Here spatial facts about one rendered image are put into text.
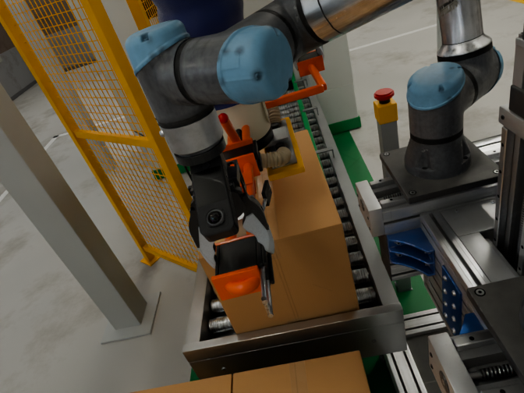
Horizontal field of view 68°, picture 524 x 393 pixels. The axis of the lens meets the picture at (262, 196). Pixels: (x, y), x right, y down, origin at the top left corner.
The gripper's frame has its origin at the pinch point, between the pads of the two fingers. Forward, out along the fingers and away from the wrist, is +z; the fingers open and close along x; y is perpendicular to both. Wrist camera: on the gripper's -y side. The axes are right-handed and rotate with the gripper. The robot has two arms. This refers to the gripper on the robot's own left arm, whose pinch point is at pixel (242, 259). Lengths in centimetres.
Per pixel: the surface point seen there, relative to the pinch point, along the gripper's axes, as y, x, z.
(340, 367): 20, -10, 66
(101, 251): 111, 94, 67
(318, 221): 37.3, -14.3, 25.5
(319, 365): 22, -4, 66
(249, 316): 35, 13, 53
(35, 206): 103, 103, 29
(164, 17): 54, 8, -31
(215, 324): 46, 30, 66
